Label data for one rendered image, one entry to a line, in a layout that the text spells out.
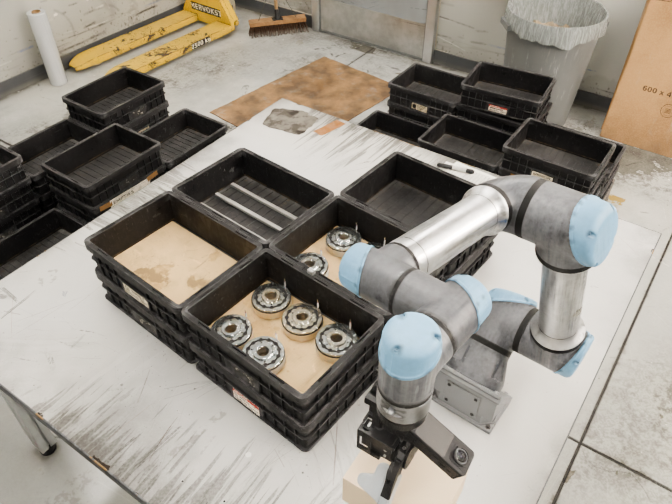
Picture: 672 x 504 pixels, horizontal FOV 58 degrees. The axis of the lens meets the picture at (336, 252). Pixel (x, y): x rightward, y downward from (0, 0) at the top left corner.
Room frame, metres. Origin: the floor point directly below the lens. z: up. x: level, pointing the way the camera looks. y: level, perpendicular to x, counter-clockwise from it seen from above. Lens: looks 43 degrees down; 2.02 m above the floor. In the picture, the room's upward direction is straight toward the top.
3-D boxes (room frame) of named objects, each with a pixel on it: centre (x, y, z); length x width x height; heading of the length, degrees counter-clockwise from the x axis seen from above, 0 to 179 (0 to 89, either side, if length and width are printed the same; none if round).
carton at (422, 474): (0.47, -0.11, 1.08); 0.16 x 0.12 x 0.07; 57
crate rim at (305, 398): (0.97, 0.13, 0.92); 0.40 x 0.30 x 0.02; 51
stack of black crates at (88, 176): (2.17, 0.98, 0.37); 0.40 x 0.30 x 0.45; 145
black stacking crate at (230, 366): (0.97, 0.13, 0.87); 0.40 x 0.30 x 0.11; 51
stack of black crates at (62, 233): (1.83, 1.21, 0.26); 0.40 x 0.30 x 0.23; 145
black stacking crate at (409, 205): (1.43, -0.25, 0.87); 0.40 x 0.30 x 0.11; 51
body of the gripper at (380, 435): (0.49, -0.09, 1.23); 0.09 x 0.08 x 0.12; 57
